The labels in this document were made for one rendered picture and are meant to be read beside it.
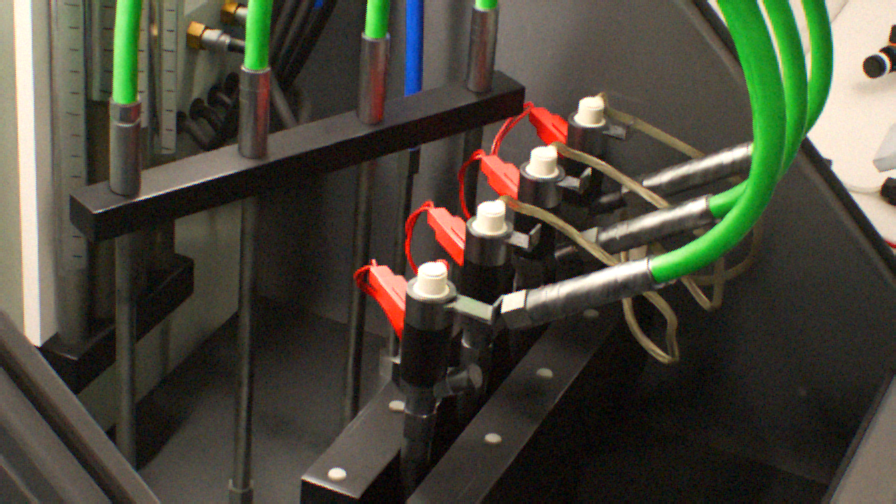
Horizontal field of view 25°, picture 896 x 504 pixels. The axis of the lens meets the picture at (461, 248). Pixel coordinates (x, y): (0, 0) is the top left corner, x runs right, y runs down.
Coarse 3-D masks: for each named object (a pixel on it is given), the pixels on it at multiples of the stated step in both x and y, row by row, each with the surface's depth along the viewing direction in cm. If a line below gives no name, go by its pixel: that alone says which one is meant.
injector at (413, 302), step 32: (416, 320) 112; (448, 320) 113; (416, 352) 113; (448, 352) 114; (416, 384) 114; (448, 384) 114; (480, 384) 114; (416, 416) 116; (416, 448) 117; (416, 480) 118
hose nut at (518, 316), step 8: (504, 296) 110; (512, 296) 110; (520, 296) 109; (504, 304) 110; (512, 304) 110; (520, 304) 109; (504, 312) 110; (512, 312) 109; (520, 312) 109; (528, 312) 109; (512, 320) 110; (520, 320) 109; (528, 320) 109; (512, 328) 110; (520, 328) 110
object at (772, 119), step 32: (128, 0) 112; (736, 0) 96; (128, 32) 113; (768, 32) 97; (128, 64) 114; (768, 64) 97; (128, 96) 115; (768, 96) 97; (768, 128) 98; (768, 160) 99; (768, 192) 100; (736, 224) 101; (672, 256) 104; (704, 256) 103
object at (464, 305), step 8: (456, 296) 113; (464, 296) 113; (448, 304) 112; (456, 304) 112; (464, 304) 112; (472, 304) 112; (480, 304) 112; (464, 312) 111; (472, 312) 111; (480, 312) 112; (488, 312) 112; (480, 320) 111; (488, 320) 111; (496, 320) 111
